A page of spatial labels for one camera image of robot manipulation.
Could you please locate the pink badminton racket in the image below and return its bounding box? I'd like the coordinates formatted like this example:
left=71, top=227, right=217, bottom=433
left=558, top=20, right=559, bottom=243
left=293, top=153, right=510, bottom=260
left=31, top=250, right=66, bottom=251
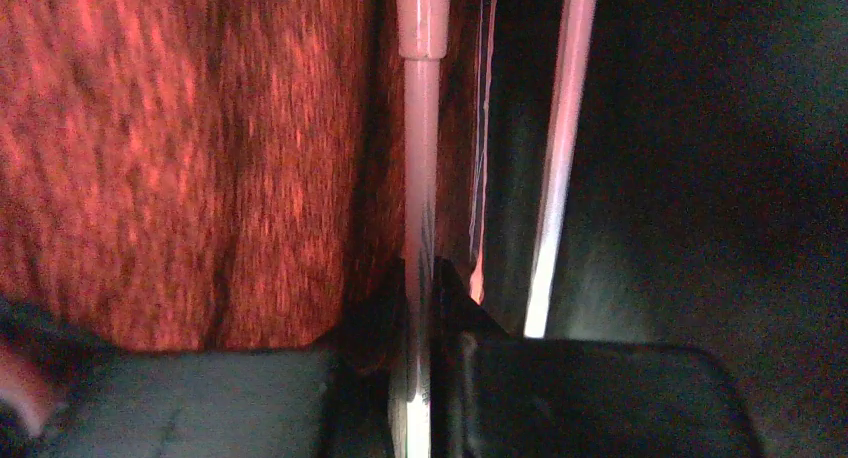
left=522, top=0, right=597, bottom=339
left=389, top=0, right=451, bottom=457

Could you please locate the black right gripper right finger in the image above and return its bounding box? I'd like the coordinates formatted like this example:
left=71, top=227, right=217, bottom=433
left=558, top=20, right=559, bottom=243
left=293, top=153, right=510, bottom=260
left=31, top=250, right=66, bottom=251
left=432, top=258, right=762, bottom=457

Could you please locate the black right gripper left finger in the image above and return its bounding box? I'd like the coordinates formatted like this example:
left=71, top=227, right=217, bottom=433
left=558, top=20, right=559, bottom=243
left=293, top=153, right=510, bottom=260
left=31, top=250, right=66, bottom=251
left=1, top=259, right=403, bottom=457

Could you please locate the pink racket cover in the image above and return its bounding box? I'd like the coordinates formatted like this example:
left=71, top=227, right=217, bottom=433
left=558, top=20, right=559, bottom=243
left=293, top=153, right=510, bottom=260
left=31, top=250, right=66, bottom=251
left=0, top=0, right=848, bottom=458

